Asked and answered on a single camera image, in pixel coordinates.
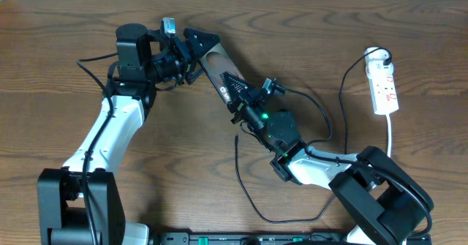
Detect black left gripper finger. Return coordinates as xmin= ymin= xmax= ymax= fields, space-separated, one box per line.
xmin=185 ymin=68 xmax=204 ymax=85
xmin=184 ymin=28 xmax=220 ymax=59

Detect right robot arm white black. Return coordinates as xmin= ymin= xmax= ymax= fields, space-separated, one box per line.
xmin=220 ymin=72 xmax=434 ymax=244

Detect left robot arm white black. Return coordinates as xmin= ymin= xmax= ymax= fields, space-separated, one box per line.
xmin=37 ymin=18 xmax=220 ymax=244

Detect white power strip red switches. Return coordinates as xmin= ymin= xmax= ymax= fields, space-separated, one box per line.
xmin=364 ymin=47 xmax=399 ymax=116

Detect black USB charging cable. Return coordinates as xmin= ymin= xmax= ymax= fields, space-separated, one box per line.
xmin=234 ymin=48 xmax=393 ymax=225

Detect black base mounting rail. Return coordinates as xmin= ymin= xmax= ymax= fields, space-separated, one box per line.
xmin=148 ymin=232 xmax=373 ymax=245

